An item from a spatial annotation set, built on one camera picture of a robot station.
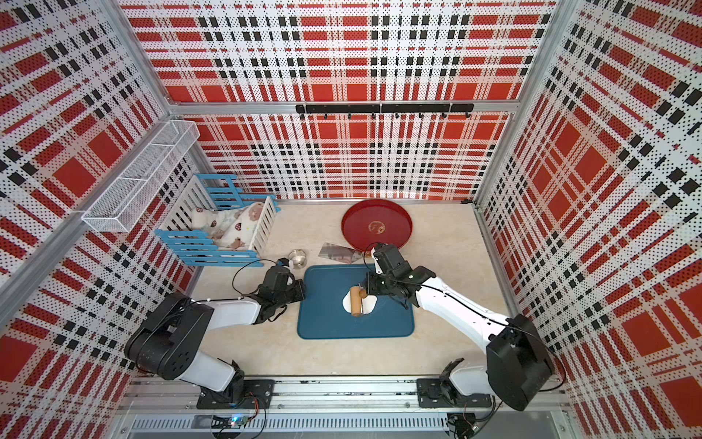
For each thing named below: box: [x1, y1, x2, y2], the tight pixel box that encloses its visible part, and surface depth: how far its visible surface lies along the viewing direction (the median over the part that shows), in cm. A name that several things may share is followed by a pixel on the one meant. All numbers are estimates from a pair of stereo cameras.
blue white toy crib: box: [155, 173, 281, 268], surface depth 104 cm
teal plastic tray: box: [297, 263, 415, 339], surface depth 90 cm
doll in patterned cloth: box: [190, 202, 264, 250], surface depth 107 cm
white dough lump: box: [342, 289, 378, 315], surface depth 91 cm
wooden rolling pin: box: [350, 283, 368, 318], surface depth 90 cm
